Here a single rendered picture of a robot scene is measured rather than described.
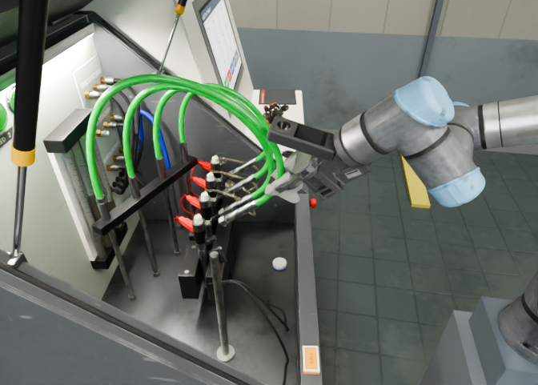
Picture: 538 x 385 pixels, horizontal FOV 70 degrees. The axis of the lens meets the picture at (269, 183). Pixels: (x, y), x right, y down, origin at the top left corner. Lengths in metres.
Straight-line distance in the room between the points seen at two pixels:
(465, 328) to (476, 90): 2.53
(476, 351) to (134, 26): 1.13
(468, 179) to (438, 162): 0.05
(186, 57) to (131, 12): 0.16
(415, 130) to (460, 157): 0.08
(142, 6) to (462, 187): 0.80
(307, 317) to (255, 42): 2.63
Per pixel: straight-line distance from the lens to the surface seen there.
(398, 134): 0.58
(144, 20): 1.04
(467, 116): 0.71
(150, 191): 0.95
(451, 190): 0.61
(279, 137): 0.63
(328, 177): 0.66
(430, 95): 0.56
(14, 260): 0.54
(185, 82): 0.67
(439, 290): 2.29
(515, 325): 0.99
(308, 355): 0.79
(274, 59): 3.23
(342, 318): 2.04
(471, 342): 1.11
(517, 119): 0.70
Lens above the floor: 1.65
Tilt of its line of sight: 36 degrees down
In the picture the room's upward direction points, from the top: straight up
